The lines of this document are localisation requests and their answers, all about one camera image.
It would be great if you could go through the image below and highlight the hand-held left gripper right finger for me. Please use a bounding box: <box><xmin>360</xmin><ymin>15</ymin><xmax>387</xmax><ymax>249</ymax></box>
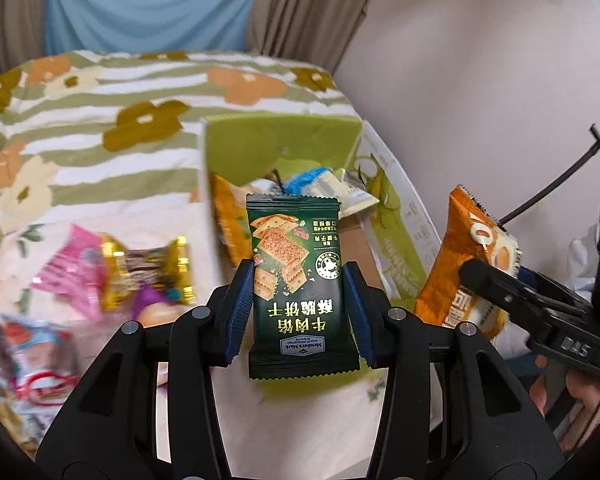
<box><xmin>341</xmin><ymin>261</ymin><xmax>566</xmax><ymax>480</ymax></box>

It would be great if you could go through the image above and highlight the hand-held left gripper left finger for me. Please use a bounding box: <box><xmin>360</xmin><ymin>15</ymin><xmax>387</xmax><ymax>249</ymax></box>
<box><xmin>35</xmin><ymin>259</ymin><xmax>256</xmax><ymax>480</ymax></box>

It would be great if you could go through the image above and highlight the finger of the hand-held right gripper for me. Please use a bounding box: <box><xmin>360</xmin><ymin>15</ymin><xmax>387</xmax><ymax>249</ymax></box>
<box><xmin>457</xmin><ymin>259</ymin><xmax>597</xmax><ymax>330</ymax></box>

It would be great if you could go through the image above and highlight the orange snack packet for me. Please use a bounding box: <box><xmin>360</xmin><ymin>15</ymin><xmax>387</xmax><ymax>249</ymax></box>
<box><xmin>412</xmin><ymin>185</ymin><xmax>523</xmax><ymax>343</ymax></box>

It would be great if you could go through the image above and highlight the dark green cracker packet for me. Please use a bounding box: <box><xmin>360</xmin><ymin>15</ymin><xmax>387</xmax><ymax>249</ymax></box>
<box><xmin>245</xmin><ymin>192</ymin><xmax>362</xmax><ymax>380</ymax></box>

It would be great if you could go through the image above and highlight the green cardboard box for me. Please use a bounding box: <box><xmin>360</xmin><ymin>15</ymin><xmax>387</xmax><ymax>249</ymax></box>
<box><xmin>200</xmin><ymin>114</ymin><xmax>443</xmax><ymax>306</ymax></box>

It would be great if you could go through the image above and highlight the pink striped snack packet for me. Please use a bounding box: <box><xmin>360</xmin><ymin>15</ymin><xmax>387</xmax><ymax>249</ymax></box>
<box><xmin>31</xmin><ymin>225</ymin><xmax>113</xmax><ymax>322</ymax></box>

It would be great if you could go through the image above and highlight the person's right hand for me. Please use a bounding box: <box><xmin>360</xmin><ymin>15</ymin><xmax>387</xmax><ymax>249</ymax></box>
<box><xmin>562</xmin><ymin>370</ymin><xmax>600</xmax><ymax>442</ymax></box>

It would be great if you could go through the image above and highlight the white cloth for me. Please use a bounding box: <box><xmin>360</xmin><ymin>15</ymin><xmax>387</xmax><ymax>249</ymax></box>
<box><xmin>567</xmin><ymin>222</ymin><xmax>600</xmax><ymax>306</ymax></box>

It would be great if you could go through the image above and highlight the orange crinkled packet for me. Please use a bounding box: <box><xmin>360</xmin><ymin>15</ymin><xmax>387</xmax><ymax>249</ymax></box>
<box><xmin>209</xmin><ymin>174</ymin><xmax>255</xmax><ymax>267</ymax></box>

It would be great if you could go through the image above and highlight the gold candy wrapper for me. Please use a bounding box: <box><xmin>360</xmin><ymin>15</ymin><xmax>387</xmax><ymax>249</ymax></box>
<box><xmin>99</xmin><ymin>234</ymin><xmax>197</xmax><ymax>312</ymax></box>

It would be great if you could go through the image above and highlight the blue white packet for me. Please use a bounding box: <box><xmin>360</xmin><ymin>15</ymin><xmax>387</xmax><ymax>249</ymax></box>
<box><xmin>284</xmin><ymin>166</ymin><xmax>342</xmax><ymax>197</ymax></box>

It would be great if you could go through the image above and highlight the floral striped blanket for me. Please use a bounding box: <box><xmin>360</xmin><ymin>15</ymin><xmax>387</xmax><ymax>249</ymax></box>
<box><xmin>0</xmin><ymin>50</ymin><xmax>366</xmax><ymax>311</ymax></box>

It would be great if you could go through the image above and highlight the beige curtain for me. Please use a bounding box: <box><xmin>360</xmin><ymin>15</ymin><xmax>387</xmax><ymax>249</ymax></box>
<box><xmin>0</xmin><ymin>0</ymin><xmax>48</xmax><ymax>77</ymax></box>
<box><xmin>245</xmin><ymin>0</ymin><xmax>396</xmax><ymax>73</ymax></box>

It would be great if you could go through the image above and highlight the blue curtain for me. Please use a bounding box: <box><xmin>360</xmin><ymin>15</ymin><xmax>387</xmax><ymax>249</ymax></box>
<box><xmin>45</xmin><ymin>0</ymin><xmax>266</xmax><ymax>56</ymax></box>

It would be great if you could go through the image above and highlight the black cable tie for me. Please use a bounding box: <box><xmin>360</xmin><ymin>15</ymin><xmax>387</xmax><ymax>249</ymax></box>
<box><xmin>497</xmin><ymin>122</ymin><xmax>600</xmax><ymax>226</ymax></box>

